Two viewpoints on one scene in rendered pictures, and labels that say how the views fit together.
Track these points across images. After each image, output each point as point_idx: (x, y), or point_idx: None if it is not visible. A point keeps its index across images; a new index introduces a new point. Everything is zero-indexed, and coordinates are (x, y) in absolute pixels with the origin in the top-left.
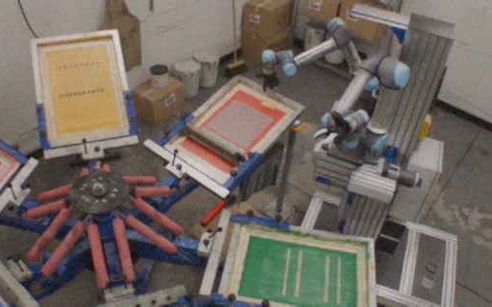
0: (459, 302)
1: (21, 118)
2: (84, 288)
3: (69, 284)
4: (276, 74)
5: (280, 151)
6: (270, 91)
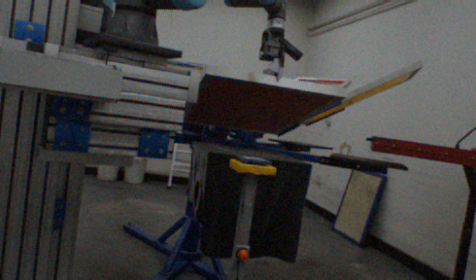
0: None
1: None
2: (246, 265)
3: (257, 263)
4: (264, 30)
5: (205, 155)
6: (265, 69)
